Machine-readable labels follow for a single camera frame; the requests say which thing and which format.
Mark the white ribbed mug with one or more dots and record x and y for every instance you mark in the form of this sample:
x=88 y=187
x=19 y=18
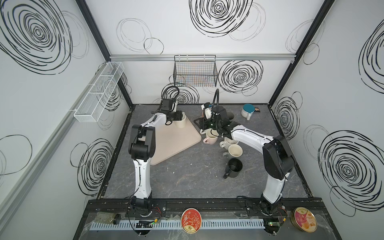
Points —
x=209 y=131

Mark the aluminium wall rail rear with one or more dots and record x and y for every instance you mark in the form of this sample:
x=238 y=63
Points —
x=203 y=57

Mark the pink round tin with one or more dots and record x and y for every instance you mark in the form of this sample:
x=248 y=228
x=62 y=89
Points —
x=304 y=220

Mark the white mesh shelf basket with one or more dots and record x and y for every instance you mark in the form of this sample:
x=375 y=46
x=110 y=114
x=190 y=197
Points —
x=97 y=97

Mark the white cable duct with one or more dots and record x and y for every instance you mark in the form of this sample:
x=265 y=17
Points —
x=210 y=224

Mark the black mug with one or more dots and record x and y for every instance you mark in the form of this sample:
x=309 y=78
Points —
x=233 y=168

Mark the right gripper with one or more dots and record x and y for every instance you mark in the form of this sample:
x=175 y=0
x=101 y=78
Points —
x=202 y=123

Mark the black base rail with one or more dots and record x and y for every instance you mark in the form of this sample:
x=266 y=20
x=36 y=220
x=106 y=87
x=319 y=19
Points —
x=174 y=205

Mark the black corner frame post left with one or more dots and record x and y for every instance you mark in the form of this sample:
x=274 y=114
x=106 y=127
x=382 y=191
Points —
x=84 y=8

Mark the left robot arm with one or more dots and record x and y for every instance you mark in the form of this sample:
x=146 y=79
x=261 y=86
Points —
x=142 y=147

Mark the beige tray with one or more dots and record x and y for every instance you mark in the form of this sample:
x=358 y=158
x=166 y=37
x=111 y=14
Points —
x=173 y=139

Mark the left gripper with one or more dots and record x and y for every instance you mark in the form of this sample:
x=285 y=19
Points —
x=176 y=115

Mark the red round tin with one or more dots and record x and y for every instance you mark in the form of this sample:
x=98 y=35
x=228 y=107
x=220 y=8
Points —
x=191 y=221

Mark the black corner frame post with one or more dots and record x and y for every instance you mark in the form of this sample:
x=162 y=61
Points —
x=318 y=20
x=84 y=8

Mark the cream speckled mug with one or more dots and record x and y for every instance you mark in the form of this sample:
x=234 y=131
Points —
x=226 y=143

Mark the dark grey mug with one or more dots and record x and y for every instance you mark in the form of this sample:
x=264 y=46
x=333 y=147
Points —
x=230 y=116

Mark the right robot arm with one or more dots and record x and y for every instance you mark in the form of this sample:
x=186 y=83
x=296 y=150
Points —
x=278 y=157

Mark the aluminium wall rail left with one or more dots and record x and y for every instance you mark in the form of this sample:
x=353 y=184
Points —
x=28 y=179

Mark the black wire basket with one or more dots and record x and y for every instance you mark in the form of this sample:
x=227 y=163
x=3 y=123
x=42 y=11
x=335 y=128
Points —
x=196 y=73

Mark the aluminium wall rail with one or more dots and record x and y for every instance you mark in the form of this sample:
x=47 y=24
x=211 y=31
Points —
x=203 y=57
x=28 y=179

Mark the black corner frame post right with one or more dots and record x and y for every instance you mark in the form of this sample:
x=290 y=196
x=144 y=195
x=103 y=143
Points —
x=318 y=20

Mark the pink mug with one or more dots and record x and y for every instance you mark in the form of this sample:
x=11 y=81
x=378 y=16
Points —
x=210 y=139

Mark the teal lidded white mug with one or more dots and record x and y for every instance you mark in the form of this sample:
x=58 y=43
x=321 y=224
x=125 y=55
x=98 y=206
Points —
x=247 y=111

